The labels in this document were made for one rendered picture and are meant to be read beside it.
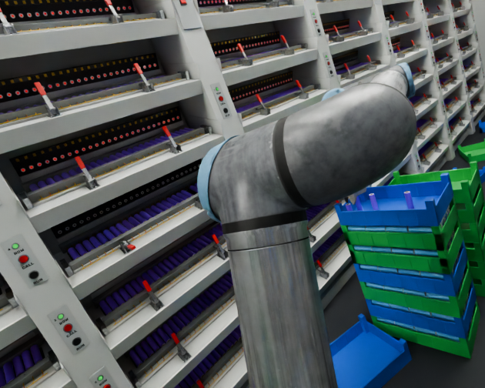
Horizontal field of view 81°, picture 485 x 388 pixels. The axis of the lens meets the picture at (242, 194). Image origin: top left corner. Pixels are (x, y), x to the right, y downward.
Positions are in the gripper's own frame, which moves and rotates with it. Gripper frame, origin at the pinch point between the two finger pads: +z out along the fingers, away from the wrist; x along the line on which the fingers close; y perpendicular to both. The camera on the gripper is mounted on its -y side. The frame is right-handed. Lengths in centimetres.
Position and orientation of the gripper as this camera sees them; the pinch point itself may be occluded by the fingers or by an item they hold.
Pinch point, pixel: (348, 200)
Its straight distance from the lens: 106.1
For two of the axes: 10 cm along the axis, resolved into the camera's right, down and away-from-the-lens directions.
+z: 1.2, 9.8, 1.8
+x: -2.3, -1.5, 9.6
